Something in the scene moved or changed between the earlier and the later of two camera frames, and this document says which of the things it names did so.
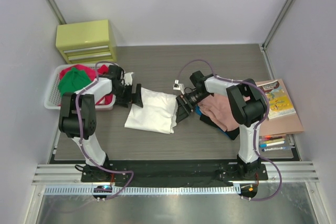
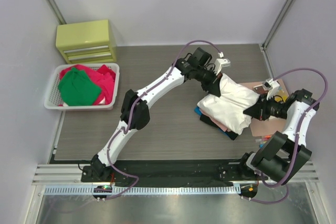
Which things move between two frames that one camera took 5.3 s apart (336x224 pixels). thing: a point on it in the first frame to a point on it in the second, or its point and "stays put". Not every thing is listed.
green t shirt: [72, 81] stays put
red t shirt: [90, 71] stays put
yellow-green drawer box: [86, 42] stays put
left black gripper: [133, 95] to [210, 84]
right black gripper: [184, 104] to [260, 108]
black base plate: [175, 172] stays put
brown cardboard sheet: [285, 124] stays put
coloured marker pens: [269, 137] stays put
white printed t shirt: [159, 113] to [227, 110]
